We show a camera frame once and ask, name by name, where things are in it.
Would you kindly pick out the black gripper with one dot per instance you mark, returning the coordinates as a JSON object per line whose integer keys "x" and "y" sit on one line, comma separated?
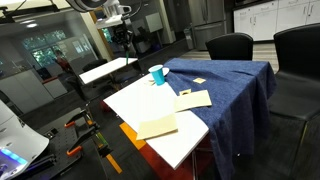
{"x": 122, "y": 36}

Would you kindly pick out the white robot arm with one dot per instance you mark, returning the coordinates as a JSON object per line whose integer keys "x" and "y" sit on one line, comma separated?
{"x": 114, "y": 16}

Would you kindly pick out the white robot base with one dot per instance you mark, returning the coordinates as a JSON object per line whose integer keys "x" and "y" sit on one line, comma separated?
{"x": 20, "y": 145}

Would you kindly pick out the light blue cup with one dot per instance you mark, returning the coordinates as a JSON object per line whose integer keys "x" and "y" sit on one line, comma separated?
{"x": 157, "y": 74}

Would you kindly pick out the white background table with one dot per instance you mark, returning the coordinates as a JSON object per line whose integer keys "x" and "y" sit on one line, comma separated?
{"x": 105, "y": 69}

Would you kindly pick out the person in red shirt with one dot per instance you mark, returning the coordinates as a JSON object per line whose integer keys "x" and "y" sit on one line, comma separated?
{"x": 70, "y": 79}

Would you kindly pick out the small tan cloth label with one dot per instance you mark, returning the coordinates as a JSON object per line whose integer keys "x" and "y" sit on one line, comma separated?
{"x": 184, "y": 92}

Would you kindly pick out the stainless steel refrigerator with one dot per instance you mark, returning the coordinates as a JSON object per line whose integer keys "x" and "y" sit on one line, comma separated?
{"x": 208, "y": 21}

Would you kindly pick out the black chair near fridge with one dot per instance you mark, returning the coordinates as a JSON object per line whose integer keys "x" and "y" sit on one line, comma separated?
{"x": 232, "y": 46}

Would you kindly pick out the dark blue cloth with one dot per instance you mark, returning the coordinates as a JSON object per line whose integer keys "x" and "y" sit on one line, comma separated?
{"x": 239, "y": 92}

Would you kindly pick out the white kitchen cabinets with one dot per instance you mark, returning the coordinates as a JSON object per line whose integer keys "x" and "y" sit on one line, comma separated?
{"x": 261, "y": 20}

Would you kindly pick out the black chair at right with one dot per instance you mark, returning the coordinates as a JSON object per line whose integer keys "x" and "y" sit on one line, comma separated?
{"x": 297, "y": 96}

